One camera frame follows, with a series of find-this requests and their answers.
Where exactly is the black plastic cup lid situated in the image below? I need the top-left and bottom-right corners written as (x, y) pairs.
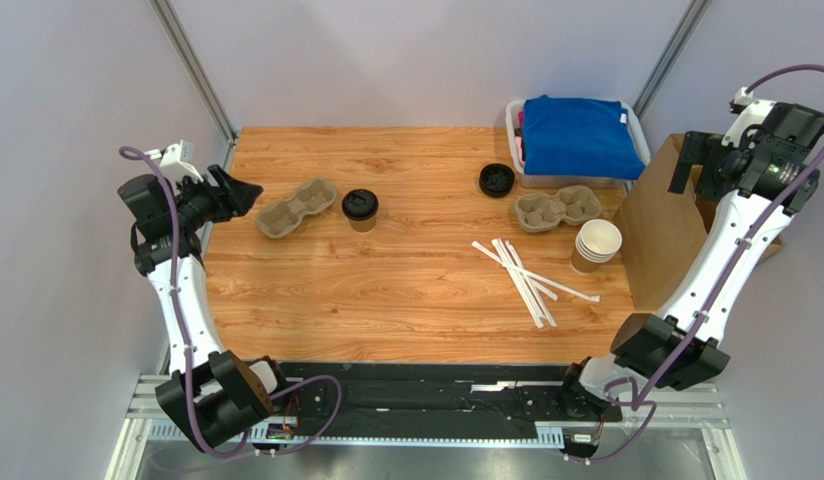
top-left (341, 189), bottom-right (379, 221)

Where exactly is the white plastic basket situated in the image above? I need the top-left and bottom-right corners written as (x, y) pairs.
top-left (505, 95), bottom-right (651, 187)

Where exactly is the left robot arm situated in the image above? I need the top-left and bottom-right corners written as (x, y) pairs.
top-left (117, 165), bottom-right (286, 452)

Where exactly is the purple cable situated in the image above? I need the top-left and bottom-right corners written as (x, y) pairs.
top-left (119, 146), bottom-right (343, 461)
top-left (564, 64), bottom-right (824, 465)

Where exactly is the blue folded cloth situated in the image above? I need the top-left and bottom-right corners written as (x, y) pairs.
top-left (521, 95), bottom-right (645, 180)

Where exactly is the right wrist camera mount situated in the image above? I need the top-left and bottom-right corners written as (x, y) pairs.
top-left (721, 86), bottom-right (776, 147)

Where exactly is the brown paper bag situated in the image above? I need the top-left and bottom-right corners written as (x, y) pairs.
top-left (614, 133), bottom-right (784, 313)

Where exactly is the aluminium frame rail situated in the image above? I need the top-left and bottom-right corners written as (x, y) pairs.
top-left (107, 363), bottom-right (746, 479)

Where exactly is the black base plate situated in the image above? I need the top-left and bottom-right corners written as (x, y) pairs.
top-left (252, 361), bottom-right (693, 441)

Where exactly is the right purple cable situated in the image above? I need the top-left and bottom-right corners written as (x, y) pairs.
top-left (564, 64), bottom-right (824, 465)

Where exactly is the white wrapped straw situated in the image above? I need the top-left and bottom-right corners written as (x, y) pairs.
top-left (491, 238), bottom-right (557, 329)
top-left (471, 239), bottom-right (545, 329)
top-left (491, 255), bottom-right (601, 303)

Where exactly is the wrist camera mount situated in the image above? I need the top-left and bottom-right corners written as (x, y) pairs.
top-left (145, 140), bottom-right (204, 183)
top-left (721, 86), bottom-right (776, 147)

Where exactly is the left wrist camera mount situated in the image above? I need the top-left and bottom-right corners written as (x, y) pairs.
top-left (145, 140), bottom-right (204, 183)

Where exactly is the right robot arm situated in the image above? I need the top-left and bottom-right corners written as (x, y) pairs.
top-left (556, 100), bottom-right (824, 420)

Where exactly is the brown paper coffee cup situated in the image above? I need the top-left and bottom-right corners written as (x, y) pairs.
top-left (348, 214), bottom-right (377, 234)

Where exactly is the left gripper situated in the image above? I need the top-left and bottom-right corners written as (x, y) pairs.
top-left (170, 165), bottom-right (263, 232)

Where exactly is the cardboard cup carrier tray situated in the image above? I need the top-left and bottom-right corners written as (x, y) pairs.
top-left (514, 185), bottom-right (603, 233)

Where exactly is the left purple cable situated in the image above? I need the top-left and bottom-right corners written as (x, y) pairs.
top-left (119, 146), bottom-right (343, 461)

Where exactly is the stack of black lids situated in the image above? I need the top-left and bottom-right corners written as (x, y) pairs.
top-left (478, 163), bottom-right (515, 198)

